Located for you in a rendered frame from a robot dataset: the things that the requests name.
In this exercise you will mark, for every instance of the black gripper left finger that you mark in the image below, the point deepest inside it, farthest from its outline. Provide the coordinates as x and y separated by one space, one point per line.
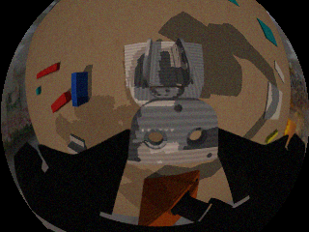
97 172

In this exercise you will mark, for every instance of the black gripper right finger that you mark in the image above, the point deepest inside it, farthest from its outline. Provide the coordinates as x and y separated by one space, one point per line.
244 161

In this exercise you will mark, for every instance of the blue rectangular block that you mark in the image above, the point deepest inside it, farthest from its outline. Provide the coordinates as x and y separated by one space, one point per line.
79 85

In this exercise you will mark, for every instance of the yellow flat bar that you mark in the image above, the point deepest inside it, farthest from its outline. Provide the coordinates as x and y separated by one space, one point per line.
271 137

